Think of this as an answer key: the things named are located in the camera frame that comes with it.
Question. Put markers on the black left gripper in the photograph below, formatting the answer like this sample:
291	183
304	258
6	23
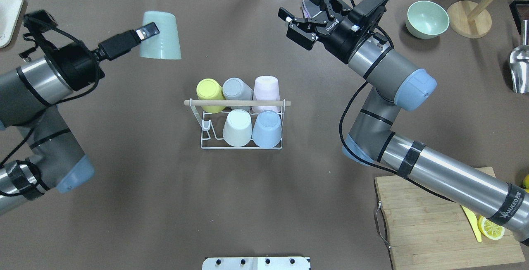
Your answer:
73	66

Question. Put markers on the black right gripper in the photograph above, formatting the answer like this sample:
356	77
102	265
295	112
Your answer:
339	38

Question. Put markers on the green plastic cup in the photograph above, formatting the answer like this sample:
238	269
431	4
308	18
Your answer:
166	44

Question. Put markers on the pink plastic cup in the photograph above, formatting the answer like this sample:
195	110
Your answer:
266	88

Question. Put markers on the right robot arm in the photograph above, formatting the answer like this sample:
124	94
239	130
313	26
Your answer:
399	84

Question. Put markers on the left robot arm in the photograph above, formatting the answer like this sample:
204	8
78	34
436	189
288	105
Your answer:
49	156

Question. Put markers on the yellow plastic cup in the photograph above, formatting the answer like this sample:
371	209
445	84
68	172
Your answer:
210	89

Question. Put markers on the grey plastic cup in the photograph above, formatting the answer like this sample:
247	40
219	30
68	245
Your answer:
236	89

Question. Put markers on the blue plastic cup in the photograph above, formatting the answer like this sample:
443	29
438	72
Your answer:
267	129

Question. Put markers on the white plastic cup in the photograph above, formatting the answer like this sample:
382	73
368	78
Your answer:
237	130

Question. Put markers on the mint green bowl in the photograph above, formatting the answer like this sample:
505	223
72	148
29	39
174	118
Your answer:
426	20

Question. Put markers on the beige plastic tray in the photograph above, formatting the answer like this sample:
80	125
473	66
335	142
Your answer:
9	15

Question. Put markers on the wooden mug tree stand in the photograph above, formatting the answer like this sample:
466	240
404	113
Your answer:
470	19

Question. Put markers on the metal scoop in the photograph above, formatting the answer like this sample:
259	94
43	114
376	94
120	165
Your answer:
519	62

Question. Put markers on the wooden cutting board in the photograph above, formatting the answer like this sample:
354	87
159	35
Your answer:
427	233

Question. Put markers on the yellow plastic knife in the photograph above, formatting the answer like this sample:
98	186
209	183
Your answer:
473	222

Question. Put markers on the yellow lemon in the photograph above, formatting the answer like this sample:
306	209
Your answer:
525	182

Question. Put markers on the lemon half slice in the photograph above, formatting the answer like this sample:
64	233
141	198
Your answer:
489	229

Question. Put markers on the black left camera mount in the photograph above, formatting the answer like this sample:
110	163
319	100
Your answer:
37	23

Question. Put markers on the white wire cup rack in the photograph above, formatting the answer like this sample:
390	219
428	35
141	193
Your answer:
222	128

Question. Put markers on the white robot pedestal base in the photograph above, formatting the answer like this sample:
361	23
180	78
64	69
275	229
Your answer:
257	263

